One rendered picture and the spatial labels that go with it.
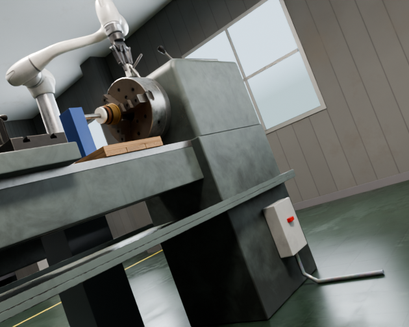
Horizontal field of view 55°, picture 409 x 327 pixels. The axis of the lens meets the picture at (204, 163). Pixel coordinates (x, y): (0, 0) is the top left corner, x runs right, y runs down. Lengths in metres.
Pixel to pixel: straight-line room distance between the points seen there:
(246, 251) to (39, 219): 0.93
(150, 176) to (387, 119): 3.14
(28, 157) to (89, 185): 0.24
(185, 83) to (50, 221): 0.92
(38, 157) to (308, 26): 3.73
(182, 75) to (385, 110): 2.81
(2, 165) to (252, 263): 1.12
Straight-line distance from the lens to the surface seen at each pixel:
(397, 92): 4.29
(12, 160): 1.21
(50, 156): 1.26
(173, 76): 1.85
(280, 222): 1.96
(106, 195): 1.40
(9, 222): 1.23
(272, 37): 4.73
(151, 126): 1.74
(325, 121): 4.50
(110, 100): 1.86
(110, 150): 1.46
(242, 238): 1.80
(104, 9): 2.24
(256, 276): 1.84
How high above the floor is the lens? 0.64
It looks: 3 degrees up
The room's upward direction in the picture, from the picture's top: 21 degrees counter-clockwise
